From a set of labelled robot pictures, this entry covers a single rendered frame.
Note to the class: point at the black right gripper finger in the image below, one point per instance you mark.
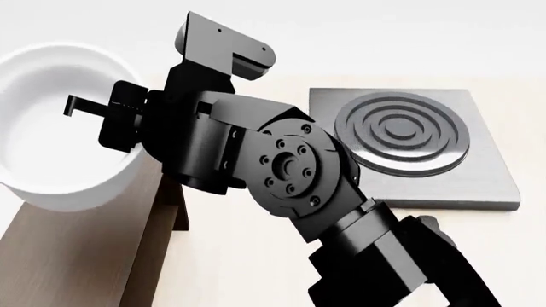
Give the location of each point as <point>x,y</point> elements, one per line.
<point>91,107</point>

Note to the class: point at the white round bowl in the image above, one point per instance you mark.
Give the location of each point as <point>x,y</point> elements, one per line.
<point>51,153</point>

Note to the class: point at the brown wooden board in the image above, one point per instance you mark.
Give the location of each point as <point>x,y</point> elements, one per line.
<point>85,256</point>

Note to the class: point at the grey square hob plate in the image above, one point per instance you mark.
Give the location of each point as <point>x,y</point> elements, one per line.
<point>478,172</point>

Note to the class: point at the black gripper camera mount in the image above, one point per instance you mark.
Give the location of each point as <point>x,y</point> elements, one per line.
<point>222,44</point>

